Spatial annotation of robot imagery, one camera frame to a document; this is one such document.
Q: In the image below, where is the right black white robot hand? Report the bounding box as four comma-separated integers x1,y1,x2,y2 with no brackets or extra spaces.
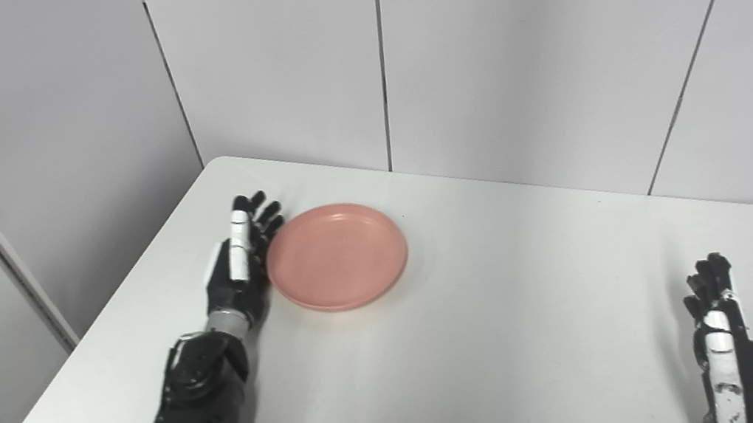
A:
675,248,753,423

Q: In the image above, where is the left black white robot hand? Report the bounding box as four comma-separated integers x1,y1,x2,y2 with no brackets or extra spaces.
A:
190,188,301,339

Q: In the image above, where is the pink round plate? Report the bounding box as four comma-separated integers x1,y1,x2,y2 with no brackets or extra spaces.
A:
258,194,416,322

